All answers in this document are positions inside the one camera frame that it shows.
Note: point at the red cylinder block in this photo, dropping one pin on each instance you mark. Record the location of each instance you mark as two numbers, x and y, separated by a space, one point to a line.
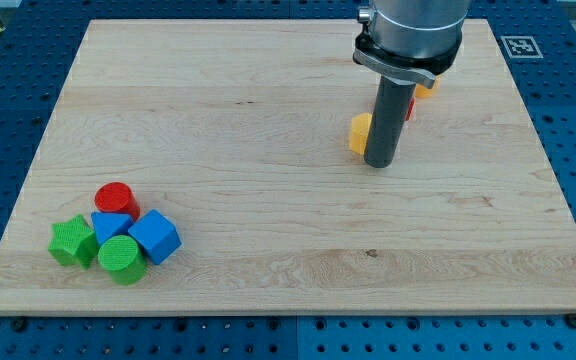
117 197

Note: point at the wooden board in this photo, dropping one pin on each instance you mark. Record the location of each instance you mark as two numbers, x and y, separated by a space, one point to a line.
237 132

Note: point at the yellow hexagon block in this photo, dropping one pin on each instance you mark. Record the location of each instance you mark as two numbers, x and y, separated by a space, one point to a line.
358 132

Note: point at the blue triangle block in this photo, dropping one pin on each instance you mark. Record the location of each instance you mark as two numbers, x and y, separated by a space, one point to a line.
108 225

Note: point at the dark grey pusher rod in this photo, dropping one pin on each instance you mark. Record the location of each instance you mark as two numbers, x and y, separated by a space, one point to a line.
388 117

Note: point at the green star block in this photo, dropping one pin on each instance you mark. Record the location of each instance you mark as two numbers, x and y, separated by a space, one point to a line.
73 242

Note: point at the red star block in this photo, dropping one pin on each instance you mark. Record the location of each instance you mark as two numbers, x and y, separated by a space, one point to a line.
410 109

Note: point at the yellow block behind arm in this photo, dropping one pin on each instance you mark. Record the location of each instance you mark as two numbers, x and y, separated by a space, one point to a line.
422 92

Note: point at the blue cube block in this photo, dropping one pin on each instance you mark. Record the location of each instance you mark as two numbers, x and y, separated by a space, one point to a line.
157 236

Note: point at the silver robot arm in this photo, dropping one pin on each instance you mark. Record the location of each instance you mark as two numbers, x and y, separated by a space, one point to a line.
410 41

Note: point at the white fiducial marker tag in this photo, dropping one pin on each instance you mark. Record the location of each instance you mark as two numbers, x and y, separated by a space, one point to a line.
521 47

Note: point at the green cylinder block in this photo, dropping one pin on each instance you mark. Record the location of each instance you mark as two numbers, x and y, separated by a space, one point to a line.
121 257

